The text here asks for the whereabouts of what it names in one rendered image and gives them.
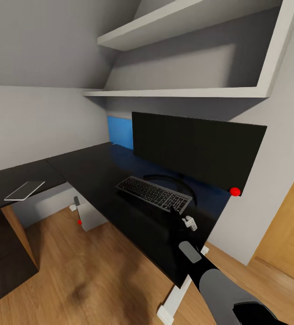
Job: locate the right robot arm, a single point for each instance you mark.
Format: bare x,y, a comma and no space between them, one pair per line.
228,303

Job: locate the room divider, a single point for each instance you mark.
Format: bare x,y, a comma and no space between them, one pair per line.
120,131

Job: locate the desk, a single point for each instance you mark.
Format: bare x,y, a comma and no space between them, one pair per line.
96,171

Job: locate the monitor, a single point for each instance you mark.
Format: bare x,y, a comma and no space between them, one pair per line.
219,153

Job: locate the notebook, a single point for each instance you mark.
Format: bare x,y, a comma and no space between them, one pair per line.
25,190

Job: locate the keyboard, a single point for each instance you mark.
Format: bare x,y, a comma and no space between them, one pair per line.
154,194

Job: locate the bookcase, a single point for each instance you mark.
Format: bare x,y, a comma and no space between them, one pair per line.
184,16

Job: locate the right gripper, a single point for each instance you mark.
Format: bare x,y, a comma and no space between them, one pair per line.
176,220

